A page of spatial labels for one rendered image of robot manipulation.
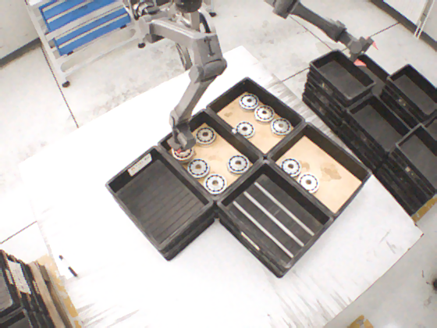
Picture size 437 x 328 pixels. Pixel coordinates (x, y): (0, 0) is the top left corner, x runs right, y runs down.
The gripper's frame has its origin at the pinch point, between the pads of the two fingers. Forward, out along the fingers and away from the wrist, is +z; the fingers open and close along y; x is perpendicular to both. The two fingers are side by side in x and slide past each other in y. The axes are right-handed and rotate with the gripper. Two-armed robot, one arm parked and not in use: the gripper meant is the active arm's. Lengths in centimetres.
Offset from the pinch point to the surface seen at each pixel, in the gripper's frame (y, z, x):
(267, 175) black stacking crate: 20.6, 4.3, -34.7
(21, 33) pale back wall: -14, 74, 270
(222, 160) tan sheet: 11.6, 5.6, -14.8
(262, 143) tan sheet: 32.0, 5.7, -21.0
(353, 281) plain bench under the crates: 16, 16, -97
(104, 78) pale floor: 23, 95, 158
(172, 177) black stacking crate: -11.5, 5.9, -5.3
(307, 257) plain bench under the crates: 10, 17, -73
